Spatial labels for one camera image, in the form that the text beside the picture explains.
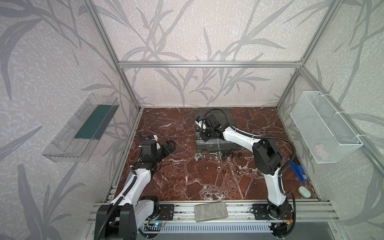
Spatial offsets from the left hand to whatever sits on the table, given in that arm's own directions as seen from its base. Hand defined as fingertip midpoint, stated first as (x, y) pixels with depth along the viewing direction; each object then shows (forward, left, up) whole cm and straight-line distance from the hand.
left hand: (172, 141), depth 86 cm
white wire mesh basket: (-11, -69, +23) cm, 74 cm away
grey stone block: (-34, -21, -8) cm, 41 cm away
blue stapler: (-14, -73, -9) cm, 75 cm away
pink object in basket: (-9, -76, +10) cm, 77 cm away
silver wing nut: (-3, -15, -12) cm, 19 cm away
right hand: (+12, -17, -4) cm, 22 cm away
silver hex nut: (-11, -28, -12) cm, 32 cm away
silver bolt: (-1, -28, -11) cm, 30 cm away
